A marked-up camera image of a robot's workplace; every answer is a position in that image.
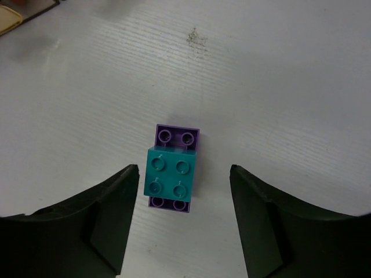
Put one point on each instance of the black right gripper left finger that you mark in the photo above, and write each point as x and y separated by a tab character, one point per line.
83	236

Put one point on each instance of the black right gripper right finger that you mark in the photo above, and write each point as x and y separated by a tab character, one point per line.
283	236

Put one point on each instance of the cyan square lego brick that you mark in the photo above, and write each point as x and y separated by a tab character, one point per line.
170	173

